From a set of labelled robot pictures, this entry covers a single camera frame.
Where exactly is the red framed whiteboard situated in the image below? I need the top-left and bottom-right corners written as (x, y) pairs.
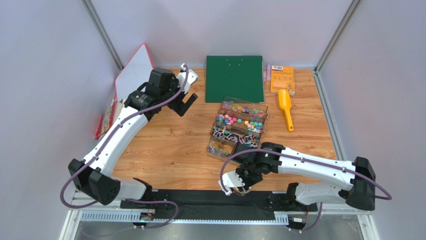
top-left (113, 43), bottom-right (155, 101)

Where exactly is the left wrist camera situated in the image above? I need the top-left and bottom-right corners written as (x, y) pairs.
top-left (176, 63), bottom-right (199, 94)

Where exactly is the clear box of lollipops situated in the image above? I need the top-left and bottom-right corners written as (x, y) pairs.
top-left (207, 124), bottom-right (264, 150)

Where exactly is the clear box of star candies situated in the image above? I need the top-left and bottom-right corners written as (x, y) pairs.
top-left (215, 108), bottom-right (267, 134)

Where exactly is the green cutting mat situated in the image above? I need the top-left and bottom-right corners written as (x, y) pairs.
top-left (204, 55), bottom-right (265, 103)

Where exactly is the pink marker pen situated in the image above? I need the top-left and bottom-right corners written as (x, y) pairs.
top-left (263, 64), bottom-right (271, 84)

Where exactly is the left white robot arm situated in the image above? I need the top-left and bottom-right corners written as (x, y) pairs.
top-left (65, 64), bottom-right (198, 206)

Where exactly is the stack of books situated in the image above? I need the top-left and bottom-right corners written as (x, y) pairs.
top-left (94, 98), bottom-right (125, 140)

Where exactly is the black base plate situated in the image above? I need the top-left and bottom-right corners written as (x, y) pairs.
top-left (120, 189), bottom-right (318, 221)

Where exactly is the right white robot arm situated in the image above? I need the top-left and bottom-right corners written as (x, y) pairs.
top-left (233, 142), bottom-right (376, 211)

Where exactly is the aluminium rail frame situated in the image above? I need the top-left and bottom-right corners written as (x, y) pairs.
top-left (60, 200), bottom-right (379, 240)

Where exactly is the yellow plastic scoop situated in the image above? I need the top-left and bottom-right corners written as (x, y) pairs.
top-left (278, 89), bottom-right (294, 132)

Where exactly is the round wooden jar lid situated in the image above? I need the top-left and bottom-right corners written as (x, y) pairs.
top-left (232, 186), bottom-right (253, 197)

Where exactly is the clear box of gummy candies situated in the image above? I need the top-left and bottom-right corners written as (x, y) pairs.
top-left (220, 96), bottom-right (269, 119)

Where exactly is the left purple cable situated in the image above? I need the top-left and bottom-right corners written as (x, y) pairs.
top-left (59, 63), bottom-right (190, 231)

